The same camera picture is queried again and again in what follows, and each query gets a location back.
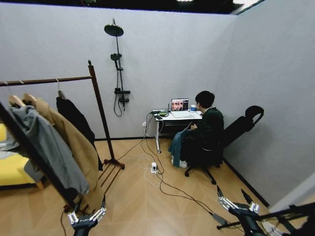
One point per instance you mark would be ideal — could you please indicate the white power strip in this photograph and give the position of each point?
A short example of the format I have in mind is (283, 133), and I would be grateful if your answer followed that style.
(153, 167)

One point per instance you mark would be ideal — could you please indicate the black hand shower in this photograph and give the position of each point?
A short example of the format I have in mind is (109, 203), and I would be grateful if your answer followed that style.
(114, 57)

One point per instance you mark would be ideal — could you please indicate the blue cup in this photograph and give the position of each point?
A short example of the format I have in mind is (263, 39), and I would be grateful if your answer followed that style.
(193, 107)

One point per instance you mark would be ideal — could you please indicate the grey clothes pile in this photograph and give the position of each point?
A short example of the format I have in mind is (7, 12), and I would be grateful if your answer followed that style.
(7, 148)

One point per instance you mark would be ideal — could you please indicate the black rain shower column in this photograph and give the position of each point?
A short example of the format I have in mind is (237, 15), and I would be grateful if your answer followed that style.
(118, 49)

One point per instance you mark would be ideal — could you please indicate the white desk on wheels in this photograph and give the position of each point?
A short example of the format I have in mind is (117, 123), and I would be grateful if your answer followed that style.
(167, 120)

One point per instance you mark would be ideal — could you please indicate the open laptop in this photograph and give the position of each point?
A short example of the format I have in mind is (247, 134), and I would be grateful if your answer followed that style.
(179, 105)

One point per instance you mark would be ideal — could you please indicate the wooden hanger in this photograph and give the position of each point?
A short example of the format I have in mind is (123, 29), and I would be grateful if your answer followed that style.
(15, 100)
(29, 97)

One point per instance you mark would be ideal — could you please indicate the yellow sofa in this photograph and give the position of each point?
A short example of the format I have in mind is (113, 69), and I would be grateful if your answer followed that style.
(12, 169)

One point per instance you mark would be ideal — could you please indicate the hanger with metal hook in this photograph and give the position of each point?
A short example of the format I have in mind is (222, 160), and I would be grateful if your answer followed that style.
(61, 94)

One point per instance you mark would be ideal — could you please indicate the dark wooden clothes rack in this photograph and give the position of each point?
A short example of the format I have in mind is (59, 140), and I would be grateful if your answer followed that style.
(98, 98)

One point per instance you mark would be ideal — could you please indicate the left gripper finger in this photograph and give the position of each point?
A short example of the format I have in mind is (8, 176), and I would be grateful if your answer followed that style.
(73, 217)
(98, 213)

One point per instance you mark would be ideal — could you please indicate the green device on desk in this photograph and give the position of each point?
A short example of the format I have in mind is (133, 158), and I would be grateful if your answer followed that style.
(164, 113)

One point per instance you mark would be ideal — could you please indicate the black office chair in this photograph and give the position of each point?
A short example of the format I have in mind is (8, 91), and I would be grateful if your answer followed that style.
(236, 130)

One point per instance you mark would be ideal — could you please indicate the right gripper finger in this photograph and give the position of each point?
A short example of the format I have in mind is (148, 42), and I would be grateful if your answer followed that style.
(224, 202)
(254, 207)

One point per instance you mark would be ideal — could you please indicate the grey power adapter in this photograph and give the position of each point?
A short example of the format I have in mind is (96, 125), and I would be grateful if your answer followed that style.
(219, 218)

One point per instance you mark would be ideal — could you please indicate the black hanging garment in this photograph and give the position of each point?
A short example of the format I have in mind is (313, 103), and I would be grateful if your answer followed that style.
(73, 115)

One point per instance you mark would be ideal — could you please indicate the black metal frame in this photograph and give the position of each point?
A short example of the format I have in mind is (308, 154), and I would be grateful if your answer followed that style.
(290, 214)

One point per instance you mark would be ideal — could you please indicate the teal garment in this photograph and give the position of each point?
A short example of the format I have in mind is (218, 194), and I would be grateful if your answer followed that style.
(177, 145)

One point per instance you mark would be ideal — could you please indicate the person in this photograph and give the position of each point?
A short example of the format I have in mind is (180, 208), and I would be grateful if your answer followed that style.
(209, 123)

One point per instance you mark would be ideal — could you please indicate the grey hooded garment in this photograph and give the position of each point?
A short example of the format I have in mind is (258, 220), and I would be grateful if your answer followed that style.
(49, 147)

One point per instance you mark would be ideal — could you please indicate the tan long coat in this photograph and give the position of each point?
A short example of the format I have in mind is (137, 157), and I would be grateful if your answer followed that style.
(78, 152)

